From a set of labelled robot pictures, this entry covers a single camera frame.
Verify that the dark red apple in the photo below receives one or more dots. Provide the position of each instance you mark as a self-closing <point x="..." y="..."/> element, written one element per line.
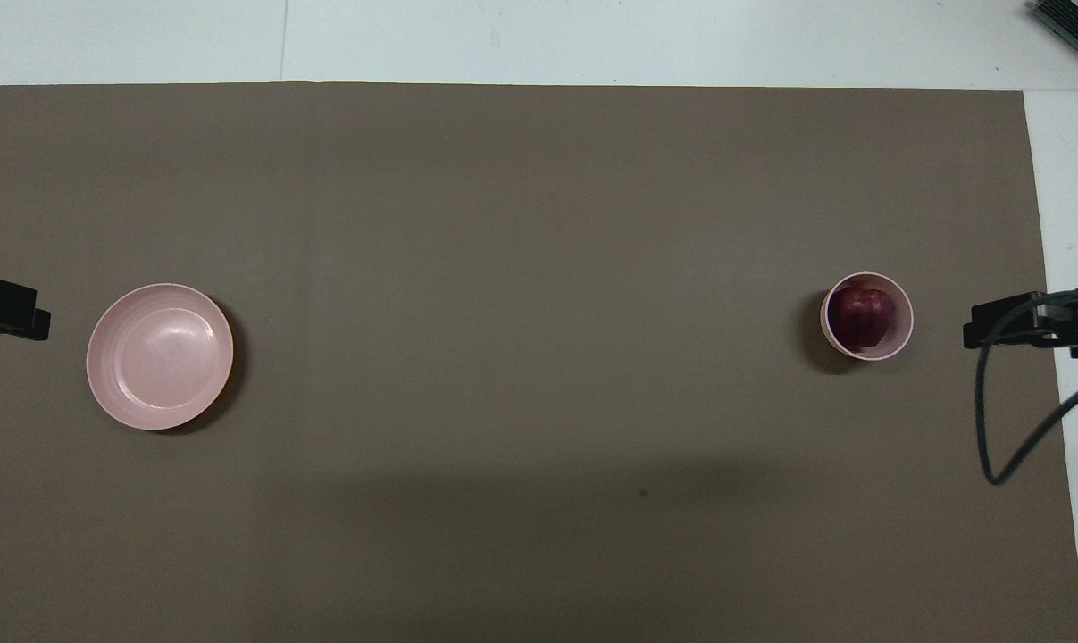
<point x="864" y="317"/>

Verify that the pink bowl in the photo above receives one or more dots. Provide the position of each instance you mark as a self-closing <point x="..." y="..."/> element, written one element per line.
<point x="902" y="339"/>

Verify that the pink plate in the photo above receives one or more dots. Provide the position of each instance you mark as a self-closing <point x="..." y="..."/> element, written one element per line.
<point x="159" y="357"/>

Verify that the brown table mat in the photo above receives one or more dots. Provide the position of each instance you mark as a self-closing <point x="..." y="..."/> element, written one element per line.
<point x="538" y="268"/>

